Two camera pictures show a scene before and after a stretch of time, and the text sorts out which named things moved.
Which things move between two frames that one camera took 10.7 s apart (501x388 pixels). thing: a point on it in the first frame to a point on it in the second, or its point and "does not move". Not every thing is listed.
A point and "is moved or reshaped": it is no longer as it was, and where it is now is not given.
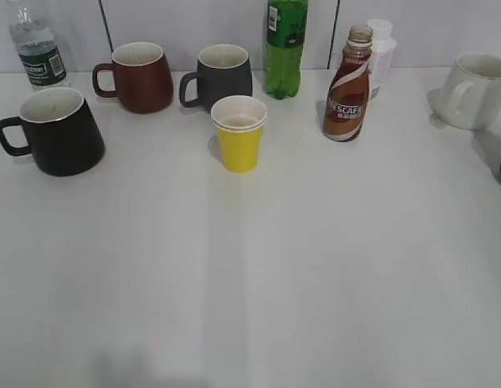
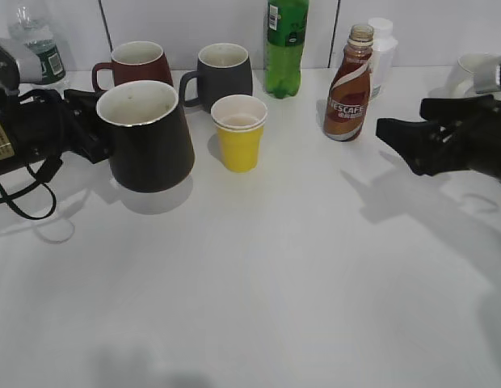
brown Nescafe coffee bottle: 349,89 does not move
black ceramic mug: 57,129 is moved or reshaped
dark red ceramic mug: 143,82 does not move
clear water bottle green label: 37,49 does not move
